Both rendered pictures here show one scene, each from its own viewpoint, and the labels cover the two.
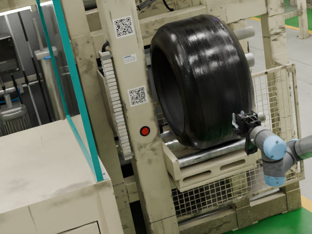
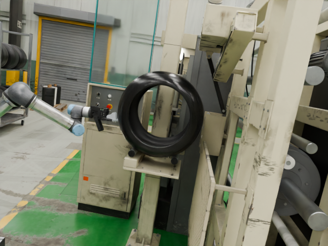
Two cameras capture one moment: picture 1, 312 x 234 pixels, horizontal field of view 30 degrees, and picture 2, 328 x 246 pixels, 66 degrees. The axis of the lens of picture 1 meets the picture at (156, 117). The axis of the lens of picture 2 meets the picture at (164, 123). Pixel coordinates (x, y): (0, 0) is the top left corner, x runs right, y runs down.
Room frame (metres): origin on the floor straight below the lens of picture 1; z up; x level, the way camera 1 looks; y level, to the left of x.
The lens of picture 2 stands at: (2.91, -1.81, 1.39)
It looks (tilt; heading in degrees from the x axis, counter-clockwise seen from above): 10 degrees down; 108
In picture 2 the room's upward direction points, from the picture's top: 9 degrees clockwise
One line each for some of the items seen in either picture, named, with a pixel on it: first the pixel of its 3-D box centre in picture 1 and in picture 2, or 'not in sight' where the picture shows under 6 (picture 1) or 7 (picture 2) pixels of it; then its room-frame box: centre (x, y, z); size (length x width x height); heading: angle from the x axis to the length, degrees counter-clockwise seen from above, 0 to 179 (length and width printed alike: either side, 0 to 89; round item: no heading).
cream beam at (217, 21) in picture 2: not in sight; (221, 34); (2.66, -0.23, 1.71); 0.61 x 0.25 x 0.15; 103
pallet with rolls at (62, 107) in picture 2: not in sight; (51, 96); (-2.89, 4.36, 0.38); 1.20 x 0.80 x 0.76; 121
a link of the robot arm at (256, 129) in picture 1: (260, 137); (88, 112); (1.87, -0.35, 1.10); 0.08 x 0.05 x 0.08; 103
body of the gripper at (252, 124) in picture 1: (250, 127); (99, 113); (1.95, -0.34, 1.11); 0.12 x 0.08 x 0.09; 13
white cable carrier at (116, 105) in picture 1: (117, 105); not in sight; (2.21, 0.15, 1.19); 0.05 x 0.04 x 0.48; 13
